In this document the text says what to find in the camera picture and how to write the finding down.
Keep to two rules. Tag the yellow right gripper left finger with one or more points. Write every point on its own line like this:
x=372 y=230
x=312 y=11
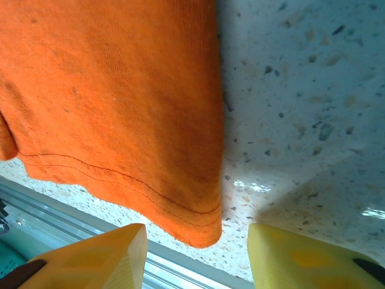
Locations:
x=96 y=265

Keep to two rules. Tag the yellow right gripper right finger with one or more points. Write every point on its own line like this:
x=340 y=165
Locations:
x=300 y=265

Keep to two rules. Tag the orange t-shirt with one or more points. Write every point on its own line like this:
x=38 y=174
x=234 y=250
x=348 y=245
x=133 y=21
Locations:
x=120 y=105

